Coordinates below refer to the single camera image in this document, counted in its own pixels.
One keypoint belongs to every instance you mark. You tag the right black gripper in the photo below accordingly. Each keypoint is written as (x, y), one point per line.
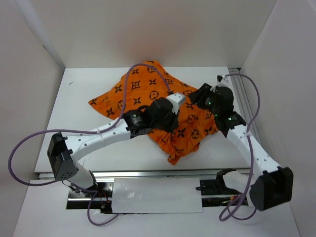
(200, 95)

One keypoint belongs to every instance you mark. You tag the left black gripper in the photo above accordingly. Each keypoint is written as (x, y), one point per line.
(174, 124)

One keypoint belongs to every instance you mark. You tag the orange patterned pillowcase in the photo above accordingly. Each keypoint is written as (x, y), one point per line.
(144, 85)

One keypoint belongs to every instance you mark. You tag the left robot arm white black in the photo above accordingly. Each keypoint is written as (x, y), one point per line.
(64, 153)

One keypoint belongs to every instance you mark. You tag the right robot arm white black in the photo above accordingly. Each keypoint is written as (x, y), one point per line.
(270, 185)

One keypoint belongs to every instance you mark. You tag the white cover plate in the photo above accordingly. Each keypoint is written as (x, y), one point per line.
(156, 195)

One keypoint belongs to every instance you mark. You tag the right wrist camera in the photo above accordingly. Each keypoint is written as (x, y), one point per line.
(222, 81)

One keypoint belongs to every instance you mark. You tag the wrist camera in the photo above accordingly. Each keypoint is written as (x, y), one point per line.
(222, 81)
(176, 99)

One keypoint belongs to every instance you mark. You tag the aluminium side rail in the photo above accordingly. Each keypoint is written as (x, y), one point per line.
(243, 101)

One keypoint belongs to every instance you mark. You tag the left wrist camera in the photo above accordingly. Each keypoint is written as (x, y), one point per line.
(176, 99)

